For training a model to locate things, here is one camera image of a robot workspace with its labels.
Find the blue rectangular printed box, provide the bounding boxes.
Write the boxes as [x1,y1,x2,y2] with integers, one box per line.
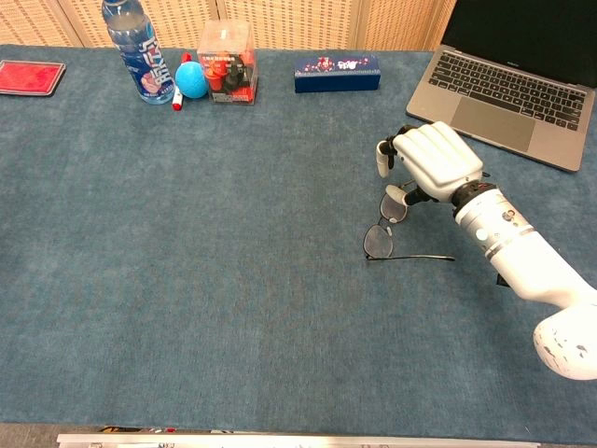
[294,54,382,94]

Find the aluminium rail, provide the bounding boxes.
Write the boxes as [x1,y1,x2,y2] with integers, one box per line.
[56,431,542,448]

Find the wicker folding screen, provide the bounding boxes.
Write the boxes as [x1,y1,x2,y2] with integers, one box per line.
[0,0,458,52]

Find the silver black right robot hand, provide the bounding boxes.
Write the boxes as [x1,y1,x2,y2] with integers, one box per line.
[374,120,486,206]

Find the blue ball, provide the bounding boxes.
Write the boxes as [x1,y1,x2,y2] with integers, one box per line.
[174,62,209,100]

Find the red white marker pen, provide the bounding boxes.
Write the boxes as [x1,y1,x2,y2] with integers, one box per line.
[172,51,193,113]

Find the thin-framed eyeglasses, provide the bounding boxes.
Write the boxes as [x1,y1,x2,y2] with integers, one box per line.
[362,179,456,262]

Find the clear box with orange items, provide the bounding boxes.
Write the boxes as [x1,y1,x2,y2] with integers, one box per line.
[196,21,259,106]

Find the grey open laptop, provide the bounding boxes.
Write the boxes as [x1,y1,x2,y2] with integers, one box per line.
[405,0,597,174]

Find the blue labelled drink bottle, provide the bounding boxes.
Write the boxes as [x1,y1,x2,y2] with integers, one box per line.
[101,0,176,105]

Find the blue carpet table cloth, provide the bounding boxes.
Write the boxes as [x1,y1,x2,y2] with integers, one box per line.
[0,44,597,444]

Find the red pad with dark border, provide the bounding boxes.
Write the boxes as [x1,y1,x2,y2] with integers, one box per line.
[0,60,67,98]

